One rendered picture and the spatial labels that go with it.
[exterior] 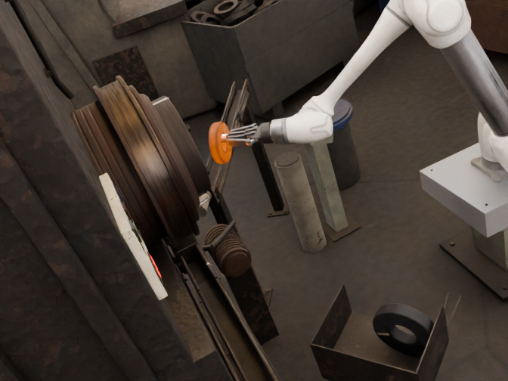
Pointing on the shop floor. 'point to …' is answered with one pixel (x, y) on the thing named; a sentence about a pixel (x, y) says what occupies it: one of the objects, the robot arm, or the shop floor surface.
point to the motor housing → (242, 281)
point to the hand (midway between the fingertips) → (219, 139)
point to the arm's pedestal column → (482, 258)
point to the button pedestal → (329, 192)
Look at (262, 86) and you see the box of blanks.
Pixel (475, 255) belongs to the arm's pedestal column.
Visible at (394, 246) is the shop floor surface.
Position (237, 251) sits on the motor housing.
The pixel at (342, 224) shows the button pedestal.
